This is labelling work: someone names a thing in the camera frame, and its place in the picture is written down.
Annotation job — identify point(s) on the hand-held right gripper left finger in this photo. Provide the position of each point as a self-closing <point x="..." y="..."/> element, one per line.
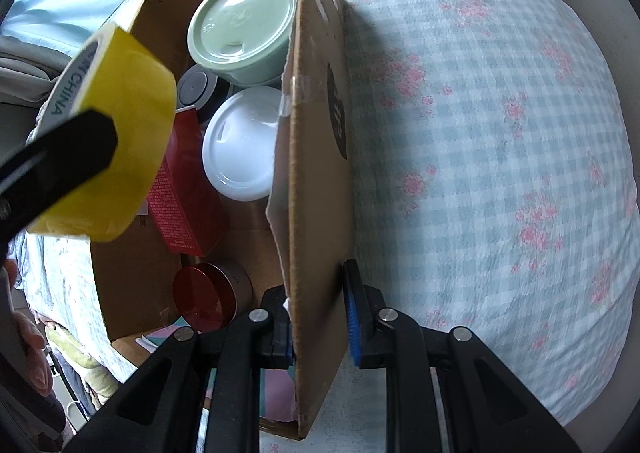
<point x="280" y="343"/>

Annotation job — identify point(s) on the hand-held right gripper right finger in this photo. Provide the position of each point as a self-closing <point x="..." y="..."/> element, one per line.
<point x="352" y="323"/>

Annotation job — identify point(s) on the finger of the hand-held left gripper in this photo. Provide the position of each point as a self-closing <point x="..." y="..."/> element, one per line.
<point x="75" y="143"/>

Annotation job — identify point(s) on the yellow tape roll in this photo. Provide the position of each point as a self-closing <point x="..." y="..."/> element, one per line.
<point x="135" y="98"/>

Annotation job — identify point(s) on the red lid round tin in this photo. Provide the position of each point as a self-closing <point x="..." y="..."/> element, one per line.
<point x="205" y="293"/>

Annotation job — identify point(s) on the red box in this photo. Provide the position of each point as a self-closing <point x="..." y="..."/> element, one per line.
<point x="185" y="203"/>

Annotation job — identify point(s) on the white lidded container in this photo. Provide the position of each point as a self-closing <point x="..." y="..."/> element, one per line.
<point x="240" y="143"/>

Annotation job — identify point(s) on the brown cardboard box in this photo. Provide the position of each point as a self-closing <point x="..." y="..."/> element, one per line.
<point x="315" y="158"/>

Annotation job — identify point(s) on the pale green lidded container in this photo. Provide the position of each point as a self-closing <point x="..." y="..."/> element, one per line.
<point x="240" y="28"/>

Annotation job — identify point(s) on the person's left hand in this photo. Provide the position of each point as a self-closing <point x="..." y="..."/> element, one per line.
<point x="37" y="358"/>

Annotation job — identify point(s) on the pale green fabric item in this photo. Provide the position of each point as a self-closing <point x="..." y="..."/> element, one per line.
<point x="75" y="358"/>

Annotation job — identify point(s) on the grey cushion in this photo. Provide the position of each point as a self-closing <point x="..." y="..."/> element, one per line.
<point x="25" y="73"/>

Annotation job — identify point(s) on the grey lid jar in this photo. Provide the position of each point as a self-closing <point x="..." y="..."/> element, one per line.
<point x="192" y="88"/>

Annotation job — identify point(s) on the checked floral blanket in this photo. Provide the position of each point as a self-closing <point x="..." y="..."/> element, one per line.
<point x="475" y="133"/>

